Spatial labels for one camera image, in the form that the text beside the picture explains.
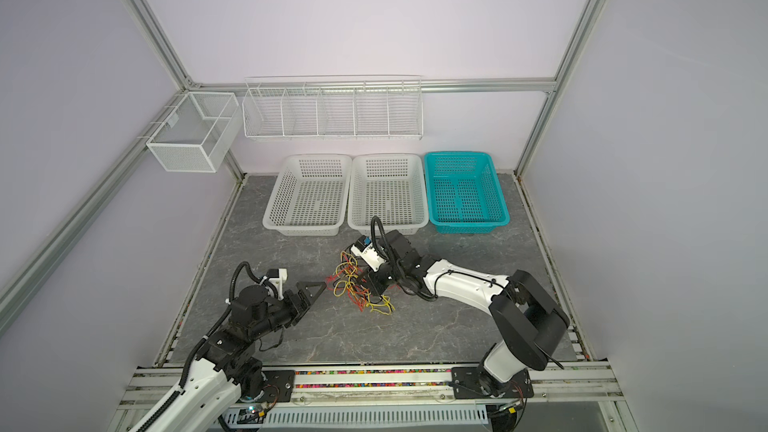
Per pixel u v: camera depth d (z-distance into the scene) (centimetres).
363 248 74
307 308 70
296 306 69
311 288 73
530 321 44
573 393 74
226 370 56
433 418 158
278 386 74
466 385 73
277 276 76
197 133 96
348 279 81
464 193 115
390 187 116
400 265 66
